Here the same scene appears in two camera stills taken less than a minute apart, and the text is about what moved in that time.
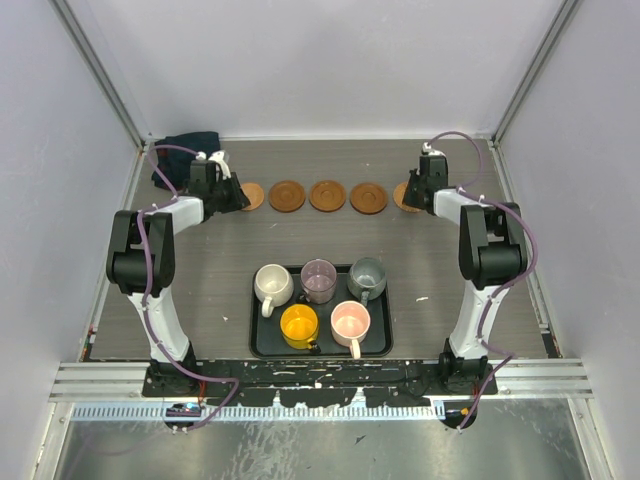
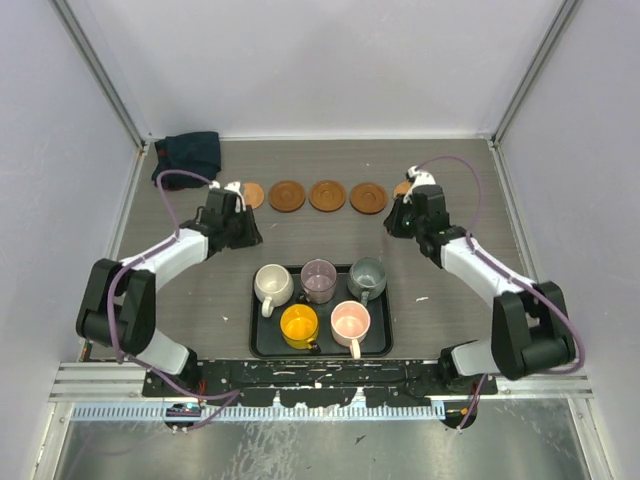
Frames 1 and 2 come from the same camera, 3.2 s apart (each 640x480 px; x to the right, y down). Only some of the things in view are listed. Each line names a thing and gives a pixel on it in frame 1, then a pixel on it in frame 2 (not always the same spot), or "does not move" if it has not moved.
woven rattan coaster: [255, 194] does not move
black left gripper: [238, 200] -> [251, 237]
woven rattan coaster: [398, 194] does not move
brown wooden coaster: [368, 198] does not move
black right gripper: [408, 198] -> [392, 222]
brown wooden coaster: [327, 196] does not move
